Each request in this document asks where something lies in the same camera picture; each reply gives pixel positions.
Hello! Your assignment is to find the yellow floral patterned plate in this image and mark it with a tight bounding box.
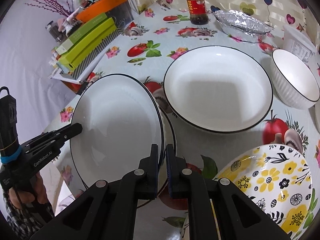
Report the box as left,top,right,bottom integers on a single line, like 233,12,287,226
182,143,316,240

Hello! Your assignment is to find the person's left hand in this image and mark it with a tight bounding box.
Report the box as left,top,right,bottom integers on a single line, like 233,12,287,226
8,172,49,210

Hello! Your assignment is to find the floral vinyl tablecloth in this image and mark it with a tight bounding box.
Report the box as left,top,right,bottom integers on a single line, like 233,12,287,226
47,4,319,239

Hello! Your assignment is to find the striped black white box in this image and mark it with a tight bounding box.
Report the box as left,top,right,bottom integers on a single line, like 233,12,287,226
49,29,122,85

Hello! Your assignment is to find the green rectangular box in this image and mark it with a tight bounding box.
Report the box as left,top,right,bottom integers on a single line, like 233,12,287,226
56,13,117,72

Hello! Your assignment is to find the white ribbed bowl black rim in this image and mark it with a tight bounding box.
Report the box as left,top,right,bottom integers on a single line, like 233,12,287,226
271,49,319,110

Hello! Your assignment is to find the aluminium foil tray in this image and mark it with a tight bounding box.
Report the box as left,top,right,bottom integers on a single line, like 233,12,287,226
213,10,272,35

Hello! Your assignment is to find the red-lidded sauce jar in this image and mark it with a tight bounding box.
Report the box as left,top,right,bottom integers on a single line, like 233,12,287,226
186,0,209,25

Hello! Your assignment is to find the orange box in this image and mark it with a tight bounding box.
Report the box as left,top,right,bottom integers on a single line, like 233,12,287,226
75,0,127,23

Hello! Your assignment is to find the large white shallow bowl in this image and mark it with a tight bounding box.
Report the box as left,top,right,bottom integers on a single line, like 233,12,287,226
163,46,273,134

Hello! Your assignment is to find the white plastic tub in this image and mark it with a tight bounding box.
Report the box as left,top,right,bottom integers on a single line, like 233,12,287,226
283,25,316,63

